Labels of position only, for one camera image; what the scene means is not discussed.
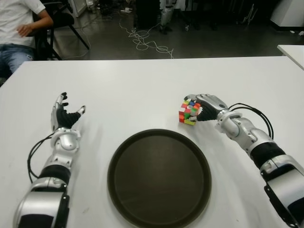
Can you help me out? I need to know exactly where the seated person white shirt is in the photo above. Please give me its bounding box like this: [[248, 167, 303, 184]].
[[0, 0, 54, 73]]

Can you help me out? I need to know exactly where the white cabinet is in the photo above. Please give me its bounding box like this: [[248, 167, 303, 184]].
[[67, 0, 87, 18]]

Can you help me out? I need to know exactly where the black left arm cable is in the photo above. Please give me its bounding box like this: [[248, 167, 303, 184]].
[[27, 134, 54, 183]]

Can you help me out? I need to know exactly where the tangled white floor cable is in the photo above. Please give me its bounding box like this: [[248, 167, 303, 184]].
[[118, 18, 174, 59]]

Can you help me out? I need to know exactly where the dark brown round plate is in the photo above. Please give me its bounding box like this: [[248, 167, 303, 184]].
[[106, 128, 212, 228]]

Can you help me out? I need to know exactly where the black cabinet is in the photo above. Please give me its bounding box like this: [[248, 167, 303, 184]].
[[134, 0, 162, 29]]

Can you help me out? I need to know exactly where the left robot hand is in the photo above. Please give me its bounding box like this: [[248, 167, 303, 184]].
[[50, 92, 86, 131]]

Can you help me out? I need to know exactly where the multicoloured Rubik's cube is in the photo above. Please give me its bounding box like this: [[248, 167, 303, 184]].
[[178, 99, 201, 126]]

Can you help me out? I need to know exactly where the white side table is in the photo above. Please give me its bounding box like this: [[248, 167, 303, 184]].
[[277, 44, 304, 72]]

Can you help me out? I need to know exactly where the black office chair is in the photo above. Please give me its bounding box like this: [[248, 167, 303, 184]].
[[30, 0, 90, 61]]

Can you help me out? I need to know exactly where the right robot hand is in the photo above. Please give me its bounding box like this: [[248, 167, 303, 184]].
[[184, 94, 230, 123]]

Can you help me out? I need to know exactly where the white machine housing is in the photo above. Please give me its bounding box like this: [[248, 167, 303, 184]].
[[270, 0, 304, 31]]

